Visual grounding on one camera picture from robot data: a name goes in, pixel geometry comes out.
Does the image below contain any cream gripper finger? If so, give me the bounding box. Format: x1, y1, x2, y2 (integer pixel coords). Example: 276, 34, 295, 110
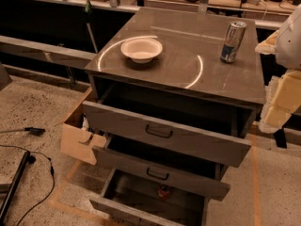
255, 30, 278, 55
259, 70, 301, 134

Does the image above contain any silver blue redbull can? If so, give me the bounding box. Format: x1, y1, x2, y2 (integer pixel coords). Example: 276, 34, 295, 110
220, 21, 246, 63

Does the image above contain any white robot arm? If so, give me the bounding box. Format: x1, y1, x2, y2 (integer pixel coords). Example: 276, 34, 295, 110
255, 5, 301, 134

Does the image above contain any white paper bowl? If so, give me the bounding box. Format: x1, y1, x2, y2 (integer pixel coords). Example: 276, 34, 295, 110
120, 38, 163, 63

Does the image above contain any red can in drawer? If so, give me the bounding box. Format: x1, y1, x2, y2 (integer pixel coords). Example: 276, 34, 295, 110
157, 185, 171, 201

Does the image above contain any grey top drawer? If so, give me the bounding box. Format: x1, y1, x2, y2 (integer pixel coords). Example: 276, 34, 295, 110
83, 101, 251, 167

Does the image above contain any grey drawer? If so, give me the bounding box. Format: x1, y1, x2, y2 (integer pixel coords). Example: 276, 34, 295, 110
92, 136, 230, 201
83, 101, 251, 167
90, 169, 208, 226

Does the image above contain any grey metal drawer cabinet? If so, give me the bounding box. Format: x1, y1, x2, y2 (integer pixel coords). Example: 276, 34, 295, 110
87, 8, 264, 180

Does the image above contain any grey middle drawer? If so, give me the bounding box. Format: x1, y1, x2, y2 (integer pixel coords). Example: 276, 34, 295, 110
92, 136, 230, 201

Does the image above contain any grey bottom drawer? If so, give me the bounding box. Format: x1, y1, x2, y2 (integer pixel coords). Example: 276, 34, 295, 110
90, 169, 208, 226

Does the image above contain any brown cardboard box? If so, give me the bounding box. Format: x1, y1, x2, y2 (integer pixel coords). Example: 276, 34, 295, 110
60, 88, 106, 165

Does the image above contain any black bar on floor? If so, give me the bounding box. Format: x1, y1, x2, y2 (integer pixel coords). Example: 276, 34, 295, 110
0, 151, 31, 226

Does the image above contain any green handled stick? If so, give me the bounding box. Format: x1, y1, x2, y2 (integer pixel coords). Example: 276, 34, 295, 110
83, 1, 98, 53

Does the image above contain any black handled floor tool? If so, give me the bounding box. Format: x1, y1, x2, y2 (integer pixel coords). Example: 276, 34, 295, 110
1, 127, 45, 136

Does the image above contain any black floor cable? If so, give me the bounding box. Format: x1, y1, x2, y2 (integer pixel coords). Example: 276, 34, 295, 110
0, 144, 56, 226

